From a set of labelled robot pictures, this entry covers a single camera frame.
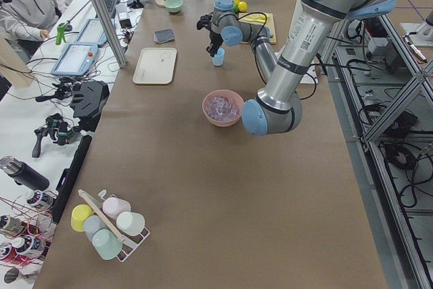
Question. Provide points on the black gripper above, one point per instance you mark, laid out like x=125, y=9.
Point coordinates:
x=214, y=35

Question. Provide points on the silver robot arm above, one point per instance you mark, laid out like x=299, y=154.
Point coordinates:
x=277, y=107

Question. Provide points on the light blue plastic cup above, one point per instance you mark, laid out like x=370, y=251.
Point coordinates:
x=218, y=58

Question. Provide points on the pink bowl with ice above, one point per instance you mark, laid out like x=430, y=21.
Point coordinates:
x=223, y=107

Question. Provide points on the pink plastic cup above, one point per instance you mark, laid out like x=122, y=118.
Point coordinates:
x=114, y=206

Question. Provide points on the white plastic cup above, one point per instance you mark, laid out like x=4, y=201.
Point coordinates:
x=130, y=223

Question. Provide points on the yellow plastic cup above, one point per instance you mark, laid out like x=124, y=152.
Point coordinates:
x=79, y=215

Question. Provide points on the white cup rack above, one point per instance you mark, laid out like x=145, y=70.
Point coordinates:
x=129, y=243

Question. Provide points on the grey plastic cup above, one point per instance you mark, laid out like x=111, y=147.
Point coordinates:
x=92, y=225

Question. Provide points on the mint plastic cup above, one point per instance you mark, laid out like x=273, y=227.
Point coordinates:
x=106, y=244

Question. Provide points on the grey folded cloth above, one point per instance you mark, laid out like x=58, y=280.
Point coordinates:
x=164, y=36

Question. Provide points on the yellow lemon front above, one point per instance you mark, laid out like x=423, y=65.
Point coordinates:
x=242, y=6

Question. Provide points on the beige plastic tray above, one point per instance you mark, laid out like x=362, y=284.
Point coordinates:
x=155, y=66

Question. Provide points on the mint green bowl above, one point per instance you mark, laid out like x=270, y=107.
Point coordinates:
x=173, y=6

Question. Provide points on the wooden cutting board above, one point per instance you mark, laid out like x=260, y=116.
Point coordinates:
x=261, y=19

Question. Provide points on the blue teach pendant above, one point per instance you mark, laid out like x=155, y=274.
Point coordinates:
x=75, y=60
x=92, y=32

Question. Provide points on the person in white hoodie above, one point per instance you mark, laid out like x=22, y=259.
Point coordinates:
x=31, y=20

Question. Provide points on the black thermos bottle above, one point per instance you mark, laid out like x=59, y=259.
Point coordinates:
x=23, y=174

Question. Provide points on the aluminium frame post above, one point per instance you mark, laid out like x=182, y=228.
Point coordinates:
x=110, y=31

